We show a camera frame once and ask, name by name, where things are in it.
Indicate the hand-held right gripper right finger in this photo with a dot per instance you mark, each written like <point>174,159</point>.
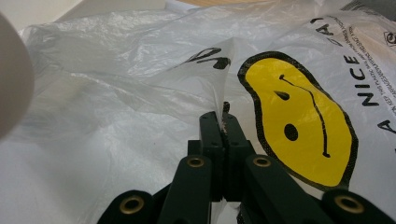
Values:
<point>233,149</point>

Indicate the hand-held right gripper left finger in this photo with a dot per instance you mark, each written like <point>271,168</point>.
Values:
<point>211,137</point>

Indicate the clear smiley-print plastic bag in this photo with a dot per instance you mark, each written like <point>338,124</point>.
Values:
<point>130,93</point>

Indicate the white plastic basin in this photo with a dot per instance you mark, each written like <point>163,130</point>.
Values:
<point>12,77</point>

